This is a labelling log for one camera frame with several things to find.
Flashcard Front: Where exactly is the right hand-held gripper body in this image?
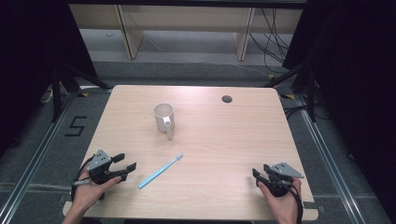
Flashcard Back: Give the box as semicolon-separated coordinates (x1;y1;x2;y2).
262;161;305;198

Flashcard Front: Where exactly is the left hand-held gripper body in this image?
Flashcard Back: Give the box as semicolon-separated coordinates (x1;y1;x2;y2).
86;148;128;185

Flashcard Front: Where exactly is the person's left hand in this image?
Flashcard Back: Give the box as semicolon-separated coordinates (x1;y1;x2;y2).
72;170;122;214

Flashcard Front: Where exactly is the person's right hand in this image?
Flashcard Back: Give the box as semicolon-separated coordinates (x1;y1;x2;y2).
257;177;303;224

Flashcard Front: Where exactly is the light blue toothbrush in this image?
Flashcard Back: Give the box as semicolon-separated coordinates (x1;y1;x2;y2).
137;151;184;190

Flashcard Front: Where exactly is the black metal stand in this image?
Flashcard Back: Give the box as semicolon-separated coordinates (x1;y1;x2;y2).
50;60;113;123
262;60;318;123

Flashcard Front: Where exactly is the black curtain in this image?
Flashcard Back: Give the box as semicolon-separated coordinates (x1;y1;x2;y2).
0;0;98;157
282;0;396;223

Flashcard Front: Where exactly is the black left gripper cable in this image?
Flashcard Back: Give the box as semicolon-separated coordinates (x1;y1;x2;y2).
70;154;96;202

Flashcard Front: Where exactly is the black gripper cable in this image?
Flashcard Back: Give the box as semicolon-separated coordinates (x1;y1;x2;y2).
70;154;96;202
284;178;305;224

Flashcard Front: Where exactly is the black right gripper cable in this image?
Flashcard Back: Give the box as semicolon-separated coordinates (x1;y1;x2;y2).
284;178;305;224

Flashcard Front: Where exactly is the aluminium floor rail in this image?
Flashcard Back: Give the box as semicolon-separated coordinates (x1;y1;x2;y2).
0;91;78;224
292;92;368;224

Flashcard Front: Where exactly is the white cup with handle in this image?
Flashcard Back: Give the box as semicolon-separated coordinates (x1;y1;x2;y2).
152;103;177;141

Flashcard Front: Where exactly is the thin white floor cable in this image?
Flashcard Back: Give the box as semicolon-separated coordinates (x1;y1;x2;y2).
204;60;273;78

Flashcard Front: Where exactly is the beige wooden furniture frame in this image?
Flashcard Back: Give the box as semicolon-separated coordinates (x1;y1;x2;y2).
68;3;304;63

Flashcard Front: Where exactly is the bundle of black cables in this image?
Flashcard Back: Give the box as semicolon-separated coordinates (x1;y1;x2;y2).
247;7;292;75

